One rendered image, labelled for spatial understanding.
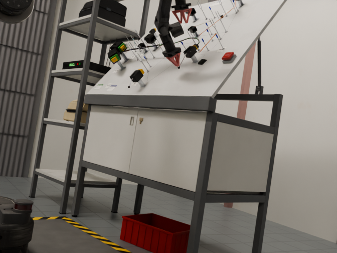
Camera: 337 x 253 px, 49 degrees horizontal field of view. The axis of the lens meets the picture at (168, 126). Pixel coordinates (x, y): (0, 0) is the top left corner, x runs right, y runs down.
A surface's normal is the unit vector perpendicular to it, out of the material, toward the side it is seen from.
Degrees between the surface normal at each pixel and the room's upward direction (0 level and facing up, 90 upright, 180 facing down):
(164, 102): 90
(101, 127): 90
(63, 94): 90
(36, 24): 90
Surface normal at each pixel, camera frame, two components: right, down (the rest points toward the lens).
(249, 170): 0.67, 0.07
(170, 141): -0.73, -0.14
